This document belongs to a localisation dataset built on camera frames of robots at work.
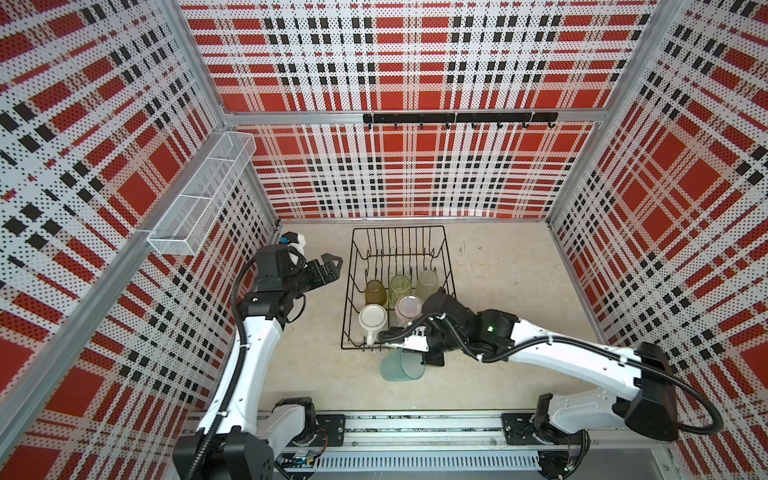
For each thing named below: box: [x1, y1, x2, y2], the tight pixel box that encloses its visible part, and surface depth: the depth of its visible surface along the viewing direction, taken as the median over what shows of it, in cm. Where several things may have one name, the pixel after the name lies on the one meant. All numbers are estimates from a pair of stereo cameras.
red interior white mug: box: [358, 303, 388, 345], surface depth 86 cm
